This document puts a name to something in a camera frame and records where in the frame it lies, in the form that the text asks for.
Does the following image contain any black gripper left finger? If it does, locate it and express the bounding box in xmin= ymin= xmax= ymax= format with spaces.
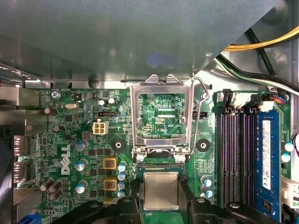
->
xmin=52 ymin=177 xmax=144 ymax=224

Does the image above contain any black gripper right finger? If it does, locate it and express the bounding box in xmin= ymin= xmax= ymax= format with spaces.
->
xmin=178 ymin=176 xmax=282 ymax=224

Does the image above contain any CPU with silver top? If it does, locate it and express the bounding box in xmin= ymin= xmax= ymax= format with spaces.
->
xmin=139 ymin=166 xmax=185 ymax=213

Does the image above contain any metal socket cover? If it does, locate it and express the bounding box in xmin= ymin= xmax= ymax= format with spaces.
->
xmin=129 ymin=74 xmax=195 ymax=161

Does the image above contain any metal locking lever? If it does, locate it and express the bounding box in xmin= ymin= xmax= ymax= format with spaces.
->
xmin=189 ymin=72 xmax=210 ymax=155

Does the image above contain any CPU socket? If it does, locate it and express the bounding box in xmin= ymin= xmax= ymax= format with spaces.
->
xmin=133 ymin=161 xmax=190 ymax=224

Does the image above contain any black empty RAM slot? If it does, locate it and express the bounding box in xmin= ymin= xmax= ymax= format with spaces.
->
xmin=230 ymin=93 xmax=241 ymax=208
xmin=240 ymin=94 xmax=258 ymax=208
xmin=219 ymin=90 xmax=232 ymax=208

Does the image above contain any beige four-pin power socket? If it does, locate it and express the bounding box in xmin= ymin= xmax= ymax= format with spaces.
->
xmin=93 ymin=119 xmax=109 ymax=135

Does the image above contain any blue RAM stick white label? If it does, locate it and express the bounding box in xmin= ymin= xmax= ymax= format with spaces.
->
xmin=256 ymin=109 xmax=282 ymax=222

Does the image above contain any green motherboard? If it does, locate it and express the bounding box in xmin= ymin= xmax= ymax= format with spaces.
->
xmin=14 ymin=87 xmax=299 ymax=224

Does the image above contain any black case fan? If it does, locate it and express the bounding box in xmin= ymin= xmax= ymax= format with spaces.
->
xmin=0 ymin=123 xmax=14 ymax=224

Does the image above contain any grey power supply unit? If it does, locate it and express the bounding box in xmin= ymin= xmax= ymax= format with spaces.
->
xmin=0 ymin=0 xmax=285 ymax=91

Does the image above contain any black PC case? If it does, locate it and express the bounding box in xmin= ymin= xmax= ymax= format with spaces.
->
xmin=0 ymin=0 xmax=299 ymax=224

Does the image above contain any black white wire bundle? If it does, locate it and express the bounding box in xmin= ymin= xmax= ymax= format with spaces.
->
xmin=216 ymin=55 xmax=299 ymax=103

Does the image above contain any yellow wire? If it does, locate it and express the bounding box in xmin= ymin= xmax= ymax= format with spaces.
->
xmin=225 ymin=26 xmax=299 ymax=52

